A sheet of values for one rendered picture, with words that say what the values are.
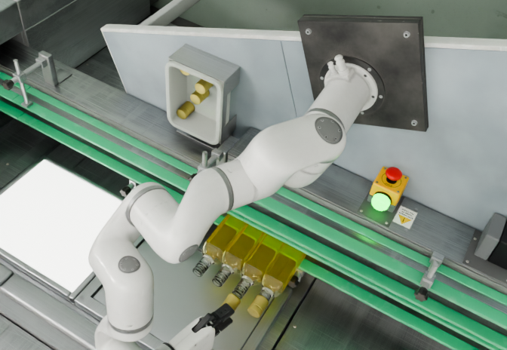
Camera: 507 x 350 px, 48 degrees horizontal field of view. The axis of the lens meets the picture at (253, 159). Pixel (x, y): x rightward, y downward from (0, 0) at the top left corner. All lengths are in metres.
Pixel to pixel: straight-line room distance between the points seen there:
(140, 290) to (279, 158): 0.32
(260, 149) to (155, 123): 0.79
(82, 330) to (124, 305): 0.53
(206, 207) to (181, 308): 0.63
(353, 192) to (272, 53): 0.40
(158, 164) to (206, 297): 0.39
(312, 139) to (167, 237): 0.30
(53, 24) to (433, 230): 1.42
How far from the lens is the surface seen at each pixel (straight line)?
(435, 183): 1.44
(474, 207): 1.46
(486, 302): 1.41
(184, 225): 0.94
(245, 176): 1.01
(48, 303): 1.61
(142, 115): 1.75
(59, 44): 2.19
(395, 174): 1.40
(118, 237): 1.07
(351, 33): 1.25
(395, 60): 1.24
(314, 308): 1.62
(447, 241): 1.44
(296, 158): 0.98
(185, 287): 1.58
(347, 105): 1.21
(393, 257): 1.40
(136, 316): 1.06
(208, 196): 0.96
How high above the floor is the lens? 1.79
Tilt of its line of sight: 39 degrees down
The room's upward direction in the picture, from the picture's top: 140 degrees counter-clockwise
